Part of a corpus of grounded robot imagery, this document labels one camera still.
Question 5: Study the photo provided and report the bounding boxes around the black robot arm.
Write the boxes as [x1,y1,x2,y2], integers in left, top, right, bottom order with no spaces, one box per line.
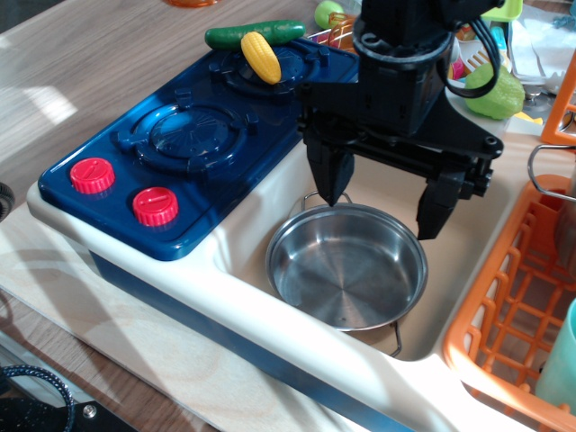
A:
[297,1,503,239]

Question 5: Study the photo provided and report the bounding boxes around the black cable bundle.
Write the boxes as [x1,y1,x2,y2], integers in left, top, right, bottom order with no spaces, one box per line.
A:
[438,17,502,99]

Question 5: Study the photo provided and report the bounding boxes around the red stove knob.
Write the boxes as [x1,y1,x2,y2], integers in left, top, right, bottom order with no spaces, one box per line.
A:
[69,157,115,194]
[132,186,179,227]

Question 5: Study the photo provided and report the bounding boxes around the red stove knob left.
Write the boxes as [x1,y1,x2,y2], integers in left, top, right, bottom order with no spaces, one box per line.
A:
[69,157,115,194]

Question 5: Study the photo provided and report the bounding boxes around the blue toy stove top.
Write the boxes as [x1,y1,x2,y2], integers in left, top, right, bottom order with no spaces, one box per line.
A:
[38,39,358,261]

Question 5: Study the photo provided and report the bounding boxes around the green toy cucumber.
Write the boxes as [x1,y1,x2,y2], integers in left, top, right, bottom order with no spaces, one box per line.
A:
[204,20,306,51]

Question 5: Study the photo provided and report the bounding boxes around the yellow toy corn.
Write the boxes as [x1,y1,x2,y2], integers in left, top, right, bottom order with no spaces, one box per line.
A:
[240,31,282,85]

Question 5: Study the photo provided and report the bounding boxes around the green toy pepper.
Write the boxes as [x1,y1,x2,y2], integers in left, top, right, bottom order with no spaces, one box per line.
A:
[464,64,525,120]

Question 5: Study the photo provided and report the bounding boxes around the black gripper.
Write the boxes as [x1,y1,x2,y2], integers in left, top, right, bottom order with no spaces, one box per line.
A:
[296,51,505,241]

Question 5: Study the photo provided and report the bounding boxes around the orange dish rack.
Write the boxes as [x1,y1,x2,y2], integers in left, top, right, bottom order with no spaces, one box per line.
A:
[444,184,575,431]

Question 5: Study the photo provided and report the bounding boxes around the red stove knob right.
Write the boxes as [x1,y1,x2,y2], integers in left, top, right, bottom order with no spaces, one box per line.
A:
[132,186,179,227]

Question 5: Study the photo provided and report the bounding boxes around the braided black cable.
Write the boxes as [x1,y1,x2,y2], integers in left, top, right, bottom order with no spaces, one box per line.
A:
[0,364,76,432]

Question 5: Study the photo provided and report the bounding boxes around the teal plastic cup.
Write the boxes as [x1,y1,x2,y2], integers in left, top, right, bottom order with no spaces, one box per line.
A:
[535,301,576,414]

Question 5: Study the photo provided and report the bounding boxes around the orange transparent cup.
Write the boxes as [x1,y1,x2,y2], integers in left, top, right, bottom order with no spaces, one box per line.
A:
[328,13,356,53]

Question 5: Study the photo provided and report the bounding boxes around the light green toy apple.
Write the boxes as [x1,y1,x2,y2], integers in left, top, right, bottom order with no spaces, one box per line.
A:
[314,0,345,30]

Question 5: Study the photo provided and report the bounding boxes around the stainless steel pan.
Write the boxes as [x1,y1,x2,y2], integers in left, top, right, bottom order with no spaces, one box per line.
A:
[265,198,428,356]

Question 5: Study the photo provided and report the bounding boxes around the cream toy sink unit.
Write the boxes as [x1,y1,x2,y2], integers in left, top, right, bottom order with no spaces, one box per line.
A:
[27,118,542,431]

